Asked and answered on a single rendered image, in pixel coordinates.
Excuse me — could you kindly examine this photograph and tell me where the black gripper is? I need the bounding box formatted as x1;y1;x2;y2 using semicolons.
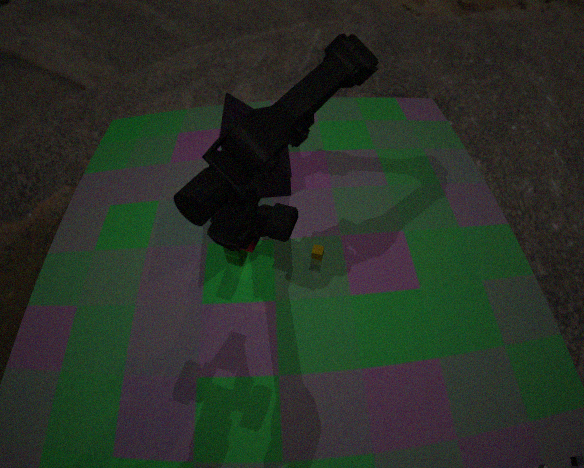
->
228;188;298;245

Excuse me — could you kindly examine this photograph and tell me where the red block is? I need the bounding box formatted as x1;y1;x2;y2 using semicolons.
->
240;240;256;253

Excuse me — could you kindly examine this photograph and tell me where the small yellow cube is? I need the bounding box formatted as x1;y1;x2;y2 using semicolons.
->
311;244;324;261

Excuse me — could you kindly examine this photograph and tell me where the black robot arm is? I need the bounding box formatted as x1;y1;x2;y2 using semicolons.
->
174;33;379;252

